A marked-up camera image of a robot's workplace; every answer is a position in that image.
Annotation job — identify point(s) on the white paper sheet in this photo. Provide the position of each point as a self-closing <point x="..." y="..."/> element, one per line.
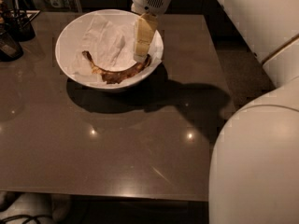
<point x="118" y="49"/>

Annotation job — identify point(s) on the black wire utensil holder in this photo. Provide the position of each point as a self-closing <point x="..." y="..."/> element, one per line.
<point x="21" y="28"/>

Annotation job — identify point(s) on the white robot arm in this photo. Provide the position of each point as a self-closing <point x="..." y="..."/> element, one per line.
<point x="254" y="170"/>

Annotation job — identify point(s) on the overripe brown banana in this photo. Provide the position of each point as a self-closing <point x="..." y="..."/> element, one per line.
<point x="116" y="77"/>

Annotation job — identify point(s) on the dark appliance at left edge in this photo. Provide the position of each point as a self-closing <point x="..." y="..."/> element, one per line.
<point x="10" y="50"/>

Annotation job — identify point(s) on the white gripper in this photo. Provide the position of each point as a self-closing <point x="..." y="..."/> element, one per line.
<point x="149" y="1"/>

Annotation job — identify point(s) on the white bowl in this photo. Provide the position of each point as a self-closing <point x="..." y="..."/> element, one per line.
<point x="70" y="47"/>

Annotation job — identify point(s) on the grey cushion under table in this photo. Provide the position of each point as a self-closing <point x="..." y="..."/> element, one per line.
<point x="33" y="208"/>

